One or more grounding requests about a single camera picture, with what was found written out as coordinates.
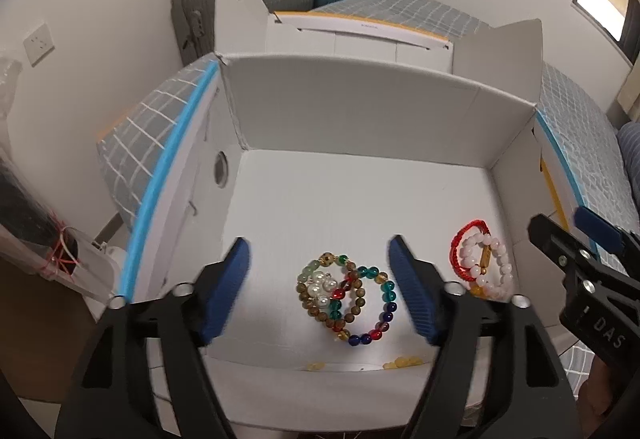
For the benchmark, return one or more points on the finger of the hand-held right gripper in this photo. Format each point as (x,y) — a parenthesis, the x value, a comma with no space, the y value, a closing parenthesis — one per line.
(595,223)
(552,239)

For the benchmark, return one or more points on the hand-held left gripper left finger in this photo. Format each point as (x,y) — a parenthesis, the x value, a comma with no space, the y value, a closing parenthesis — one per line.
(227,289)

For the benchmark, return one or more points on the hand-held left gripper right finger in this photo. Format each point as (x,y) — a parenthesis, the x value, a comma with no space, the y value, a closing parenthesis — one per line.
(415,294)

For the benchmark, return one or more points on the white cardboard box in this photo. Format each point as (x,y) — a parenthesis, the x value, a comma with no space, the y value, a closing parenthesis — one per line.
(360,179)

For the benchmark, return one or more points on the person's right hand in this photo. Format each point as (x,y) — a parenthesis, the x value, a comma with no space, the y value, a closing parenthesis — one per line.
(597,394)

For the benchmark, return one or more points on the folded blue striped duvet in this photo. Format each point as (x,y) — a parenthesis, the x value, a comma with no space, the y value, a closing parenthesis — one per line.
(631,144)

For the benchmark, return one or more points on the grey checked bed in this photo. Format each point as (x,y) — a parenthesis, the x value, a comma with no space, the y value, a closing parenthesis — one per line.
(575,119)

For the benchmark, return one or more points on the clear plastic bag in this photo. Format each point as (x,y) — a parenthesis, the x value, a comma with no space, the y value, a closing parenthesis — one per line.
(55,249)

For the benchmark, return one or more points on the grey suitcase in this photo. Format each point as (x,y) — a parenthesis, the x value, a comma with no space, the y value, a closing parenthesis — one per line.
(240,4)

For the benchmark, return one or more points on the white wall socket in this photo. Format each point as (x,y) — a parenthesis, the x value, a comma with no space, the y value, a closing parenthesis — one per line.
(40,43)

